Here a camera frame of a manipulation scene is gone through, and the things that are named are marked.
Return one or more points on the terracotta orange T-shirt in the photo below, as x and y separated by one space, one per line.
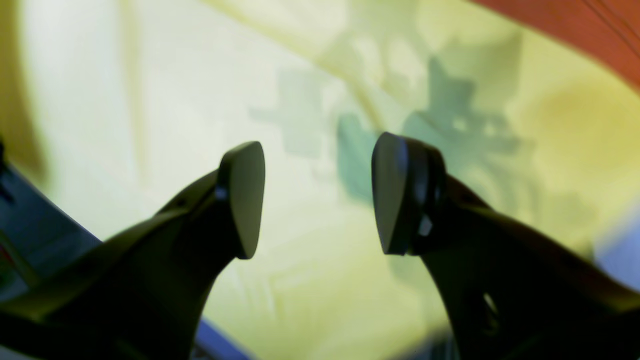
606 30

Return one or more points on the pale yellow table cloth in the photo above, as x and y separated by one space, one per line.
110 107

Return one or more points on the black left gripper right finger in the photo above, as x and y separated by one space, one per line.
510 292

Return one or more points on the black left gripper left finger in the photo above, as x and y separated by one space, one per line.
140 294

